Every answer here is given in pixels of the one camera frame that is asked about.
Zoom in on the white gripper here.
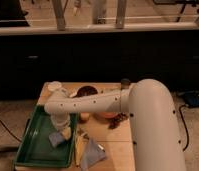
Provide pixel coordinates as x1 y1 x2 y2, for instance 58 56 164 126
51 114 70 131

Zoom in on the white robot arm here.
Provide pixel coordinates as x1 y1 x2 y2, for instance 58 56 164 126
44 79 187 171

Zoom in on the green plastic tray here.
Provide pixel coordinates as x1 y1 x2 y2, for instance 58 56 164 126
15 105 78 168

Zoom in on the small orange fruit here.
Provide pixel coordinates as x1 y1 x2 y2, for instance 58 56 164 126
80 113 90 122

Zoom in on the yellow corn cob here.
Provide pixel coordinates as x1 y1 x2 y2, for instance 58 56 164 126
75 136 83 166

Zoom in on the orange bowl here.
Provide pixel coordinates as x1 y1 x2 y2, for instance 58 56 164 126
94 112 118 119

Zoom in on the dark brown bowl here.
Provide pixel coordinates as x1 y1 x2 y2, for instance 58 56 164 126
77 86 98 97

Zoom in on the grey folded cloth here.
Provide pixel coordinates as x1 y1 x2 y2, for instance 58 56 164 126
80 139 106 171

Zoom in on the dark brown toy pile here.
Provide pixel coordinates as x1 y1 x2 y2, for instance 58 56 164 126
109 113 128 129

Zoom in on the dark cabinet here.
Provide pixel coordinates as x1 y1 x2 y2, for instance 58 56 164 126
0 30 199 100

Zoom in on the small dark cup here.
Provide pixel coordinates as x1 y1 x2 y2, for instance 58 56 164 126
121 78 131 89

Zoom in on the blue black floor device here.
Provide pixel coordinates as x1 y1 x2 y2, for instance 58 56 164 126
183 92 199 108

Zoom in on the black cable left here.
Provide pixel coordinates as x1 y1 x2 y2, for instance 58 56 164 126
0 112 23 144

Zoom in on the black floor cable right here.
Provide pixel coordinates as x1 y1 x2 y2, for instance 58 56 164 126
178 104 191 153

